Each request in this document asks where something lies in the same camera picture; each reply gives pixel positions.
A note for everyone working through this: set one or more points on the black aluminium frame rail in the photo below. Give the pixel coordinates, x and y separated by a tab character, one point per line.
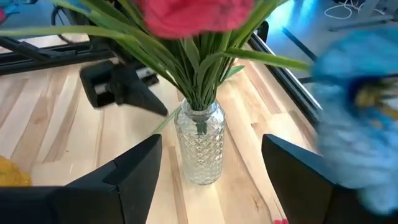
298	90
46	62

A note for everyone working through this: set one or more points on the clear diamond-cut glass vase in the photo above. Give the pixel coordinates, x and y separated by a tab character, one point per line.
202	155

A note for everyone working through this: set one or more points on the red artificial flower bunch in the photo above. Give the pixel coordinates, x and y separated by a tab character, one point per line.
280	221
192	15

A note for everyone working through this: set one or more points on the blue artificial flower bunch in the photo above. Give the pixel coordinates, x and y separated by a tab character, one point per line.
149	59
348	140

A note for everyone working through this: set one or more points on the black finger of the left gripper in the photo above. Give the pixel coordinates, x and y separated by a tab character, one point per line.
133	93

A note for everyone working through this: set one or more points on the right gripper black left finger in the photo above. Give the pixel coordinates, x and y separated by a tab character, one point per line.
93	205

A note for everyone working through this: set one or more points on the yellow embossed glass vase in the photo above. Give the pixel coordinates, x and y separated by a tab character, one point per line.
12	175

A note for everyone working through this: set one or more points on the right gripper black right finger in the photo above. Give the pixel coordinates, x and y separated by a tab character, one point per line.
298	186

